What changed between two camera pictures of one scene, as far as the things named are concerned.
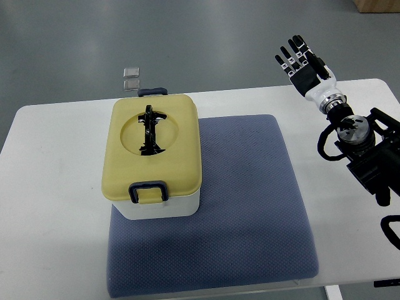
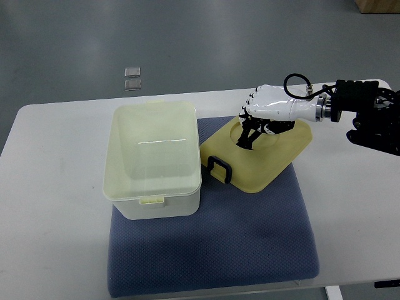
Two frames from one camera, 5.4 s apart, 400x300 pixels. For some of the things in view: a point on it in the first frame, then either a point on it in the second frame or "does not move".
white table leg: [334, 292] does not move
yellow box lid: [177, 171] to [252, 170]
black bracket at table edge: [386, 282] does not move
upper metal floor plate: [131, 72] does not move
